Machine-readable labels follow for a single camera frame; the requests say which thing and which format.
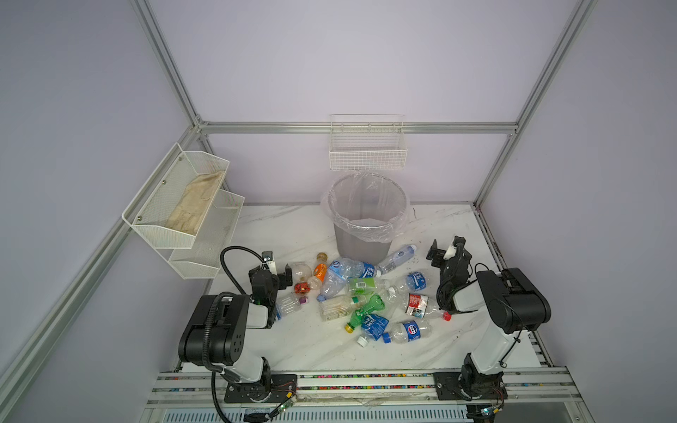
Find red label clear bottle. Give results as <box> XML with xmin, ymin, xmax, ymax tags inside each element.
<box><xmin>397</xmin><ymin>294</ymin><xmax>451</xmax><ymax>322</ymax></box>

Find blue cap water bottle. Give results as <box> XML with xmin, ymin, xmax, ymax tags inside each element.
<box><xmin>383</xmin><ymin>320</ymin><xmax>432</xmax><ymax>344</ymax></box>

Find green plastic bottle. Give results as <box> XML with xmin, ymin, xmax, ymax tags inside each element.
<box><xmin>345</xmin><ymin>294</ymin><xmax>386</xmax><ymax>333</ymax></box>

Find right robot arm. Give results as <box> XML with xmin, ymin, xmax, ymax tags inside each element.
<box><xmin>426</xmin><ymin>236</ymin><xmax>552</xmax><ymax>398</ymax></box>

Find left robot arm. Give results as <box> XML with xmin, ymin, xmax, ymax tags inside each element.
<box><xmin>178</xmin><ymin>265</ymin><xmax>293</xmax><ymax>384</ymax></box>

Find clear plastic bin liner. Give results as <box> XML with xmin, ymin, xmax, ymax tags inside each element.
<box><xmin>321</xmin><ymin>172</ymin><xmax>410</xmax><ymax>243</ymax></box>

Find grey mesh waste bin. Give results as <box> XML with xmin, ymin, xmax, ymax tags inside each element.
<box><xmin>322</xmin><ymin>172</ymin><xmax>409</xmax><ymax>264</ymax></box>

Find small bottle purple cap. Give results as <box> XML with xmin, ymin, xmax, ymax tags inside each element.
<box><xmin>276</xmin><ymin>294</ymin><xmax>308</xmax><ymax>321</ymax></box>

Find red cap round bottle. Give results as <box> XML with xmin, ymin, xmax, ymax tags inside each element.
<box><xmin>290</xmin><ymin>262</ymin><xmax>322</xmax><ymax>295</ymax></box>

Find blue label bottle right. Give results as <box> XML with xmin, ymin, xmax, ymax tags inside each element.
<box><xmin>386</xmin><ymin>271</ymin><xmax>428</xmax><ymax>297</ymax></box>

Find orange label juice bottle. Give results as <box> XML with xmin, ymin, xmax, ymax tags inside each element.
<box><xmin>313</xmin><ymin>252</ymin><xmax>328</xmax><ymax>284</ymax></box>

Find clear bottle white cap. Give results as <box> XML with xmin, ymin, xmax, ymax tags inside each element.
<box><xmin>377</xmin><ymin>244</ymin><xmax>417</xmax><ymax>275</ymax></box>

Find white mesh lower shelf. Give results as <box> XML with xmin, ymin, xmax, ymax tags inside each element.
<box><xmin>169</xmin><ymin>190</ymin><xmax>245</xmax><ymax>280</ymax></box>

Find green label clear bottle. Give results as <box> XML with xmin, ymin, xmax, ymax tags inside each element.
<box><xmin>347</xmin><ymin>278</ymin><xmax>397</xmax><ymax>296</ymax></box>

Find beige cloth in shelf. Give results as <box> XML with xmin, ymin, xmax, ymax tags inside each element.
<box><xmin>166</xmin><ymin>171</ymin><xmax>226</xmax><ymax>236</ymax></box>

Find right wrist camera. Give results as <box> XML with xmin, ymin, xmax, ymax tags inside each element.
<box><xmin>444</xmin><ymin>245</ymin><xmax>458</xmax><ymax>260</ymax></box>

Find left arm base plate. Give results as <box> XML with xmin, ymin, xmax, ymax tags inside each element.
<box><xmin>223</xmin><ymin>374</ymin><xmax>298</xmax><ymax>404</ymax></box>

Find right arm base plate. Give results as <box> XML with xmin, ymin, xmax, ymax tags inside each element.
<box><xmin>433</xmin><ymin>371</ymin><xmax>507</xmax><ymax>401</ymax></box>

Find white wire wall basket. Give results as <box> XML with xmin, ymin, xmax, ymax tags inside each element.
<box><xmin>329</xmin><ymin>114</ymin><xmax>408</xmax><ymax>171</ymax></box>

